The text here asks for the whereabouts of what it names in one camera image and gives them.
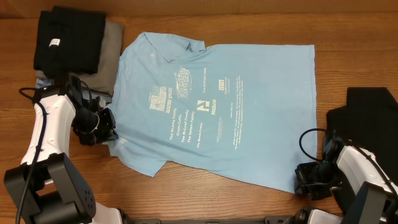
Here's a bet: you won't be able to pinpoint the light blue printed t-shirt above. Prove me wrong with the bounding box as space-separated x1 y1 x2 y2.
108 32 317 193

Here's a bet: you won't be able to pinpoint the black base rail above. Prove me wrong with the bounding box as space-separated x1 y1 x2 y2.
123 215 291 224

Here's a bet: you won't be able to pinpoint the folded grey garment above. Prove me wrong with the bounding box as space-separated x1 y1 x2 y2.
36 21 123 96

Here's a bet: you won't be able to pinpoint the folded blue jeans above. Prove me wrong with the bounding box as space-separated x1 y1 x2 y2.
35 77 113 103

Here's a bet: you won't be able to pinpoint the folded black garment on stack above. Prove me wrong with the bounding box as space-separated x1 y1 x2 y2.
33 6 106 79

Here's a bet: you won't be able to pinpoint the black garment at right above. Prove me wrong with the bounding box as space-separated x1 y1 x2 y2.
324 87 397 184

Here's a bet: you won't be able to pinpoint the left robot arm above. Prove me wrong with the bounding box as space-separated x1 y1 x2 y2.
4 75 131 224

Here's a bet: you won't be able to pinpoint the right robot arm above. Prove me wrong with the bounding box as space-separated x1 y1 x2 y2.
286 135 397 224

